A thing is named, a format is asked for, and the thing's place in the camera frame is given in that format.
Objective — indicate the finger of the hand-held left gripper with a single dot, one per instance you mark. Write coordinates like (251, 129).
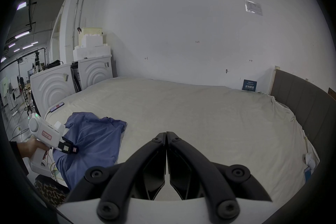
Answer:
(70, 149)

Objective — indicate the paper sheet in plastic sleeve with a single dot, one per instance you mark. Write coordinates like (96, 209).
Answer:
(253, 7)

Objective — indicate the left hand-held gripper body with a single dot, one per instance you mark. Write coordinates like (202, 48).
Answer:
(44, 136)

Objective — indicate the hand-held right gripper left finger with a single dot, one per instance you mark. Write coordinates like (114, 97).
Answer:
(123, 173)

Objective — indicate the small white object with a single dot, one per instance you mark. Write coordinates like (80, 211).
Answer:
(310, 160)

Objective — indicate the bed with beige sheet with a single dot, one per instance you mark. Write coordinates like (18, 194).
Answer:
(199, 112)

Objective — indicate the person's left hand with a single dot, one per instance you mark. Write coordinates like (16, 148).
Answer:
(31, 148)

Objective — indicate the blue shirt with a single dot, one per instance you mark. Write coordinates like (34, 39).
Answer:
(89, 144)

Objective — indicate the pale blue phone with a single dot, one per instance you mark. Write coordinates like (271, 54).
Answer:
(307, 174)

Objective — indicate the black phone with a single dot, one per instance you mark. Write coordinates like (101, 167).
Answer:
(56, 107)

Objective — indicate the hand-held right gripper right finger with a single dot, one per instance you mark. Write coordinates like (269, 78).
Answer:
(210, 170)

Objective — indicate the blue sign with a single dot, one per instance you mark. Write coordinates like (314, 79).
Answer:
(249, 85)

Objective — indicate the white washing machine with foam blocks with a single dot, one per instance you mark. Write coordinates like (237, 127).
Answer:
(93, 68)

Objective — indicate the person's legs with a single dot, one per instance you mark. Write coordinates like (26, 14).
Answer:
(49, 190)

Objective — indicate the grey padded headboard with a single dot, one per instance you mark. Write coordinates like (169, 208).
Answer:
(301, 97)

